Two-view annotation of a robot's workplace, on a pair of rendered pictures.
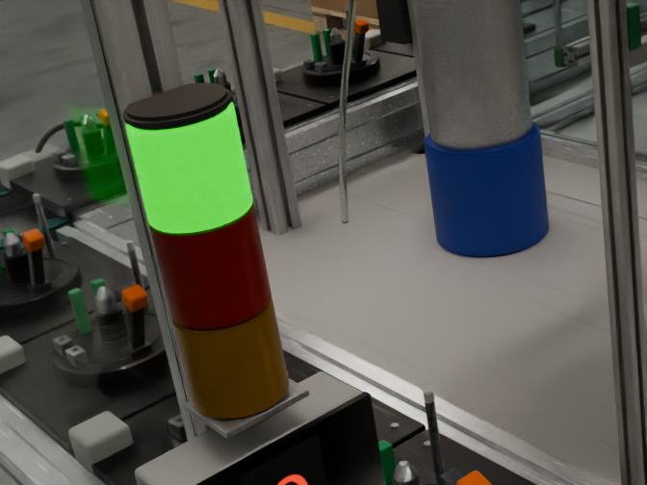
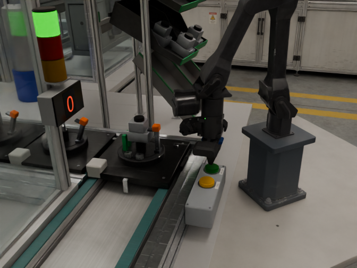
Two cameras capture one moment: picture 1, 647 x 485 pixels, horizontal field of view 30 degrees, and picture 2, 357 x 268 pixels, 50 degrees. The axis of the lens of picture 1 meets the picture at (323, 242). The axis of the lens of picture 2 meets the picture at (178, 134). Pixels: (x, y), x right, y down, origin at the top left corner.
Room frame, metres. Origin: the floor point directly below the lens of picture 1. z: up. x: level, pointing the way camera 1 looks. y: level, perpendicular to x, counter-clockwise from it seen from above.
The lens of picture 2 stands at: (-0.28, 0.39, 1.53)
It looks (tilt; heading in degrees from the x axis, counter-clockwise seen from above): 27 degrees down; 319
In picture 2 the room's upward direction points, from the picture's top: 1 degrees counter-clockwise
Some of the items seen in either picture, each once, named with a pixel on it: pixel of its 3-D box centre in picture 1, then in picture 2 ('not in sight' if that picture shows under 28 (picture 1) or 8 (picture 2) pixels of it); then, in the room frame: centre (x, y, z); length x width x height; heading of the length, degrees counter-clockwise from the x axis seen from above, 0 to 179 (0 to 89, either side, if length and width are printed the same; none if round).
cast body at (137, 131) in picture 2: not in sight; (136, 127); (0.54, -0.16, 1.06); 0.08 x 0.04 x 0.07; 33
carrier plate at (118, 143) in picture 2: not in sight; (142, 158); (0.53, -0.17, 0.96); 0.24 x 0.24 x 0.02; 33
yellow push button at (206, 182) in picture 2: not in sight; (206, 183); (0.31, -0.22, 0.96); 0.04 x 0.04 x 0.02
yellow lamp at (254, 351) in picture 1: (231, 350); (54, 68); (0.53, 0.05, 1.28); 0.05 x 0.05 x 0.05
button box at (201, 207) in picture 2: not in sight; (206, 192); (0.31, -0.22, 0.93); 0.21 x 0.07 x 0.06; 123
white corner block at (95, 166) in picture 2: not in sight; (96, 168); (0.56, -0.03, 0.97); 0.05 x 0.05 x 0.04; 33
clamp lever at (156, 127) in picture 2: not in sight; (154, 136); (0.50, -0.19, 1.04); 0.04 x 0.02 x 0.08; 33
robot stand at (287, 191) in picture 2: not in sight; (274, 162); (0.25, -0.43, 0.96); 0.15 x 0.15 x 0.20; 74
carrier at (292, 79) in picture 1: (337, 49); not in sight; (2.07, -0.08, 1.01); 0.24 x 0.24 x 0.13; 33
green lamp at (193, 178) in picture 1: (190, 163); (46, 23); (0.53, 0.05, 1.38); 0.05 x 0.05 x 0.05
